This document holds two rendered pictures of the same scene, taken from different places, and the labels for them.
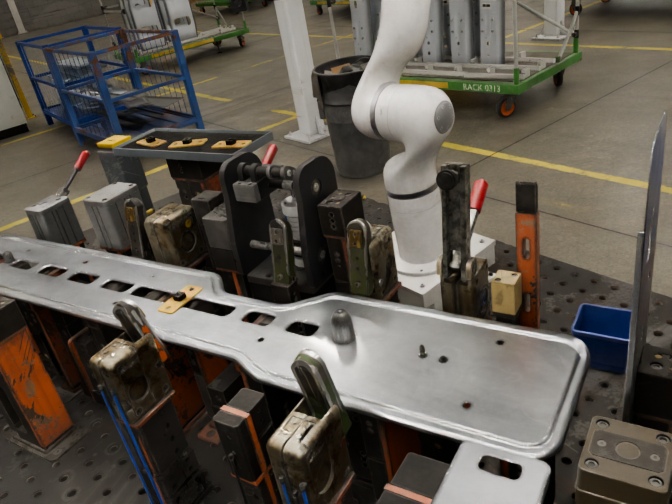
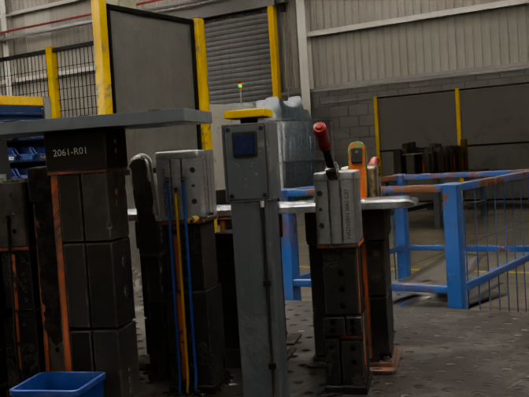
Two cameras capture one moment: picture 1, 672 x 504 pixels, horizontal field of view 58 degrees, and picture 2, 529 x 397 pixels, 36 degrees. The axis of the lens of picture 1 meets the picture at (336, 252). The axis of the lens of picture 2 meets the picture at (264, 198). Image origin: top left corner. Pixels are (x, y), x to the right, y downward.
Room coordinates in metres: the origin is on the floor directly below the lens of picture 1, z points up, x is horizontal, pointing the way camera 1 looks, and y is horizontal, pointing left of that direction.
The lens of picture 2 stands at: (2.59, 0.04, 1.09)
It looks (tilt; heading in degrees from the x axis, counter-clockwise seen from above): 3 degrees down; 157
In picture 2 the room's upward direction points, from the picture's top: 4 degrees counter-clockwise
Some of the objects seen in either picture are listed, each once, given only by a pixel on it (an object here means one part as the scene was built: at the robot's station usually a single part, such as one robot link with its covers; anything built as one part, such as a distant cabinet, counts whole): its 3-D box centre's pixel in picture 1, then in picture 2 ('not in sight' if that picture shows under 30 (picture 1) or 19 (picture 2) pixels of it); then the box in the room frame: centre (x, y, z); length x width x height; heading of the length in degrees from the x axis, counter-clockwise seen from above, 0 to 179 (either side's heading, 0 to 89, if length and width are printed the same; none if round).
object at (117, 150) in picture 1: (190, 143); (84, 124); (1.34, 0.28, 1.16); 0.37 x 0.14 x 0.02; 54
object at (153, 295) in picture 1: (173, 359); not in sight; (0.98, 0.35, 0.84); 0.17 x 0.06 x 0.29; 144
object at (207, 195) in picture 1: (230, 277); (54, 280); (1.17, 0.24, 0.90); 0.05 x 0.05 x 0.40; 54
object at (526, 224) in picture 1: (529, 333); not in sight; (0.73, -0.26, 0.95); 0.03 x 0.01 x 0.50; 54
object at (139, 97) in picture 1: (124, 91); not in sight; (5.83, 1.65, 0.47); 1.20 x 0.80 x 0.95; 36
